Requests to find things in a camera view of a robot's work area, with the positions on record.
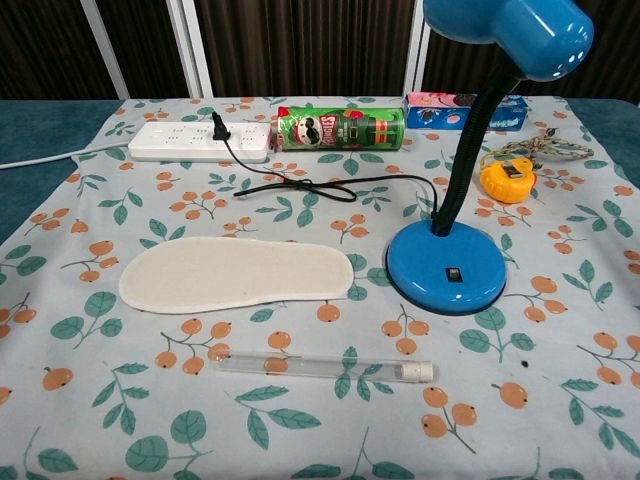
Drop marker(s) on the blue desk lamp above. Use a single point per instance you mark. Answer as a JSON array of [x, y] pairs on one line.
[[445, 260]]

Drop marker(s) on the white felt shoe insole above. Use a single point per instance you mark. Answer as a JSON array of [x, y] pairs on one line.
[[230, 275]]

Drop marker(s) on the green Pringles can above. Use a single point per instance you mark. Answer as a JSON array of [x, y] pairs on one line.
[[350, 130]]

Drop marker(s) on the clear tube with white cap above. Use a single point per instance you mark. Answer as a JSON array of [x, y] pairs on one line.
[[320, 369]]

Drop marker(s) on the blue pink Oreo box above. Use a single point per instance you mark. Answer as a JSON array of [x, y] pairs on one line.
[[435, 112]]

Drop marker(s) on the white power strip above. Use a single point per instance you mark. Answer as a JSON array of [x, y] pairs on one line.
[[170, 142]]

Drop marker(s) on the floral leaf print tablecloth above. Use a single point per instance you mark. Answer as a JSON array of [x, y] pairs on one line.
[[300, 430]]

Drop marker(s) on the yellow tape measure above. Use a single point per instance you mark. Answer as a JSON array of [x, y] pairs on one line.
[[505, 185]]

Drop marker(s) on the dark pleated curtain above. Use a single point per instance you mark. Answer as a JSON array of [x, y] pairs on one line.
[[305, 45]]

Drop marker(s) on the white frame post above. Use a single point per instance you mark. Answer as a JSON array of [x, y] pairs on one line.
[[192, 50], [416, 55], [107, 50]]

